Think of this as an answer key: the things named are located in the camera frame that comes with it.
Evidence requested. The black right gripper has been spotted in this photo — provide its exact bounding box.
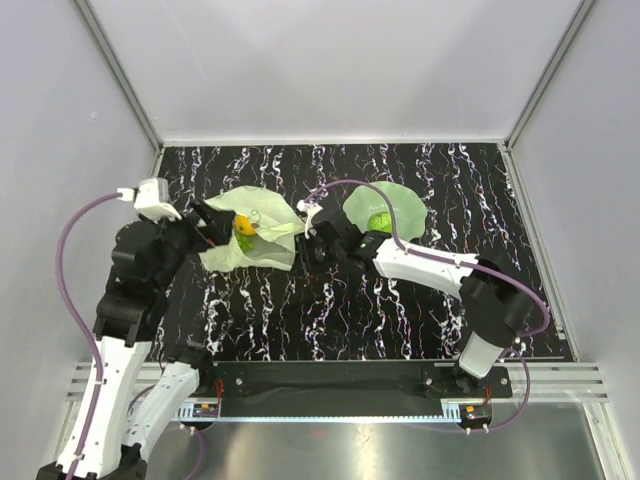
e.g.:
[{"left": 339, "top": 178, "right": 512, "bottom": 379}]
[{"left": 290, "top": 230, "right": 345, "bottom": 280}]

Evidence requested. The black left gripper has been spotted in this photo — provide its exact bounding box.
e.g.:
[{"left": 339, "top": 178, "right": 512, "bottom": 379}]
[{"left": 146, "top": 196, "right": 236, "bottom": 289}]

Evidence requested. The green fruit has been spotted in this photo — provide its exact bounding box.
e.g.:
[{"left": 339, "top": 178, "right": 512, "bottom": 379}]
[
  {"left": 367, "top": 212, "right": 393, "bottom": 233},
  {"left": 236, "top": 234, "right": 255, "bottom": 253}
]

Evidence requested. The light green plastic bag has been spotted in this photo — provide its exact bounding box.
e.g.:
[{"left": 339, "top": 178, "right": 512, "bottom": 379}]
[{"left": 200, "top": 186, "right": 304, "bottom": 273}]

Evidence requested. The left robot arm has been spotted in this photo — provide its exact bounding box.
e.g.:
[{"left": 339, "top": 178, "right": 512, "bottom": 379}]
[{"left": 37, "top": 201, "right": 235, "bottom": 479}]

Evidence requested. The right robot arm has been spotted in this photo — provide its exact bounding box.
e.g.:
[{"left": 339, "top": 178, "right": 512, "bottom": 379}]
[{"left": 293, "top": 213, "right": 535, "bottom": 398}]

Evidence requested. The orange fruit in bag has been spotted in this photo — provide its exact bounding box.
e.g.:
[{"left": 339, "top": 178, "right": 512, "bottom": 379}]
[{"left": 234, "top": 215, "right": 257, "bottom": 237}]

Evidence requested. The black marble pattern mat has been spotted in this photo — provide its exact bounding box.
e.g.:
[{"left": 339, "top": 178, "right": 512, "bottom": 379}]
[{"left": 151, "top": 143, "right": 542, "bottom": 361}]

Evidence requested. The light green wavy bowl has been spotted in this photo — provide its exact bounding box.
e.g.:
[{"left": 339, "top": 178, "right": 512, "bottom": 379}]
[{"left": 342, "top": 181, "right": 428, "bottom": 241}]

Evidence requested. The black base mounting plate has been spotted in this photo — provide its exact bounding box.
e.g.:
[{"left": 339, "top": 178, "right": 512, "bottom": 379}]
[{"left": 213, "top": 360, "right": 513, "bottom": 421}]

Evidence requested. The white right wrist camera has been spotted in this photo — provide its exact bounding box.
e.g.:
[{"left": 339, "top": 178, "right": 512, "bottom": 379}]
[{"left": 296, "top": 200, "right": 322, "bottom": 239}]

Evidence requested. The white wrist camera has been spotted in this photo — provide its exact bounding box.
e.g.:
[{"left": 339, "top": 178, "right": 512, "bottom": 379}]
[
  {"left": 296, "top": 200, "right": 322, "bottom": 239},
  {"left": 116, "top": 177, "right": 182, "bottom": 223}
]

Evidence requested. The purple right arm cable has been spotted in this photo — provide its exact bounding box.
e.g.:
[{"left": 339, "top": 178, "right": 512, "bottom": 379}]
[{"left": 304, "top": 178, "right": 552, "bottom": 434}]

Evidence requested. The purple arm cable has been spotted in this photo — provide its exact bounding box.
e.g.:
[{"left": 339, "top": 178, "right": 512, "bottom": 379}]
[
  {"left": 54, "top": 192, "right": 207, "bottom": 480},
  {"left": 304, "top": 178, "right": 552, "bottom": 434}
]

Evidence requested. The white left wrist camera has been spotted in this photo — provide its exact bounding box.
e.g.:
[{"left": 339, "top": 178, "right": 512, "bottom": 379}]
[{"left": 116, "top": 177, "right": 182, "bottom": 223}]

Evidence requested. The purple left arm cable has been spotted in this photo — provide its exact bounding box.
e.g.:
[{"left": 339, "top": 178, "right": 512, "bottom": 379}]
[{"left": 54, "top": 192, "right": 207, "bottom": 480}]

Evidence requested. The white slotted cable duct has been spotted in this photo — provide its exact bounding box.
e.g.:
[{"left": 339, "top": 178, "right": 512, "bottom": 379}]
[{"left": 172, "top": 401, "right": 220, "bottom": 423}]

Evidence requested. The aluminium frame rail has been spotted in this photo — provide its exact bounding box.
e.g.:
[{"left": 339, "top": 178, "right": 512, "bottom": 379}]
[{"left": 72, "top": 0, "right": 163, "bottom": 151}]

